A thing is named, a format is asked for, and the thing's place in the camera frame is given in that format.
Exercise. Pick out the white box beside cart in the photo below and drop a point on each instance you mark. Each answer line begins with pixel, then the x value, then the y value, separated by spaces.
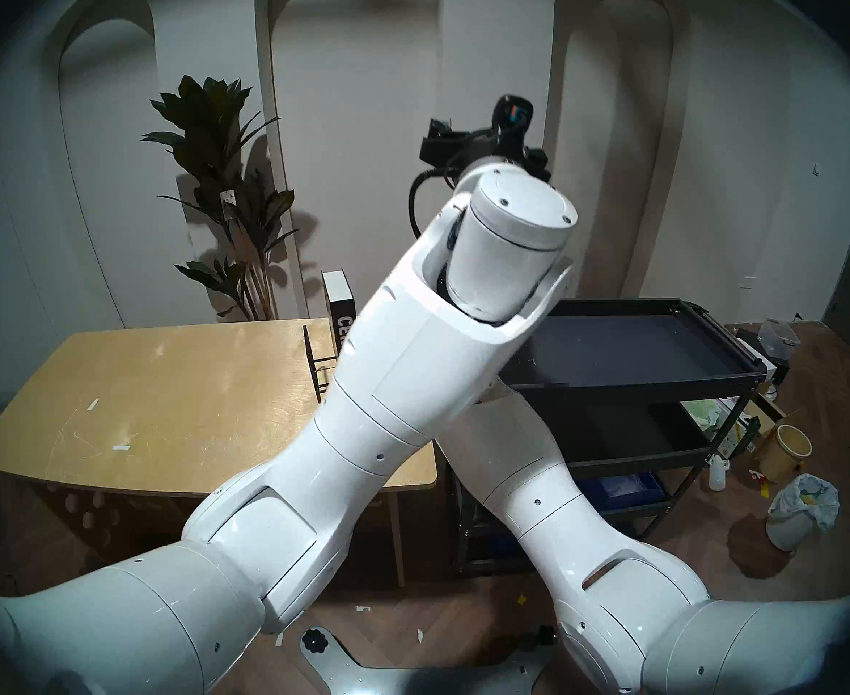
pixel 758 353

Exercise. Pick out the black base knob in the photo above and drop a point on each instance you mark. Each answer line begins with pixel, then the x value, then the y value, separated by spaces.
pixel 316 640

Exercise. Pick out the black three-tier utility cart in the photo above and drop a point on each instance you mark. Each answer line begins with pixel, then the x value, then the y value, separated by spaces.
pixel 635 353

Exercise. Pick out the clear plastic storage box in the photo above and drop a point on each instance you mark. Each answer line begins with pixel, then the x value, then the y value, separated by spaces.
pixel 778 337

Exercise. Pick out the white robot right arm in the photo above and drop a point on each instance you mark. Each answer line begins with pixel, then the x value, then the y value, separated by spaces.
pixel 577 527

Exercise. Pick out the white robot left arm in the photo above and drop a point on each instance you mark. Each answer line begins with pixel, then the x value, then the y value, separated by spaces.
pixel 396 382

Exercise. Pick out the tall green potted plant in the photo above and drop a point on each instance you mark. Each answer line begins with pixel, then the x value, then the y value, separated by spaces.
pixel 211 143

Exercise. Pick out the blue bin in cart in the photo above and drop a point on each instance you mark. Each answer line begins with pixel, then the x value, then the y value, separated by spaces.
pixel 631 487

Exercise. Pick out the black CENTURY book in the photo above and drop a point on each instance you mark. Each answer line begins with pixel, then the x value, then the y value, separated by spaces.
pixel 339 302

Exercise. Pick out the open cardboard box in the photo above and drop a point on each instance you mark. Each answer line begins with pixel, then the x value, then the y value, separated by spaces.
pixel 765 411

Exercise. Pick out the white bagged trash bin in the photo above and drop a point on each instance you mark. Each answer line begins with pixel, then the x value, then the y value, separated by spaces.
pixel 801 509

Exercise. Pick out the yellow plastic bucket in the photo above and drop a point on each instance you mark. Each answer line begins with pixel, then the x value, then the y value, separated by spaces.
pixel 783 455

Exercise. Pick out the small white plastic bottle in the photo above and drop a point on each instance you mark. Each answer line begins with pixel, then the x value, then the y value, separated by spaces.
pixel 717 476

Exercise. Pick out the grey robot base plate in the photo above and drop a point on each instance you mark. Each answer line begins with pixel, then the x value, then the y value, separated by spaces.
pixel 410 680

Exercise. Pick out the light wooden table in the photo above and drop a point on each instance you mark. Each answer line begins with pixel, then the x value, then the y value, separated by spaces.
pixel 179 404

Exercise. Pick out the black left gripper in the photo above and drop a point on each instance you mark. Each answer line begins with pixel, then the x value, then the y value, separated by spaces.
pixel 479 147

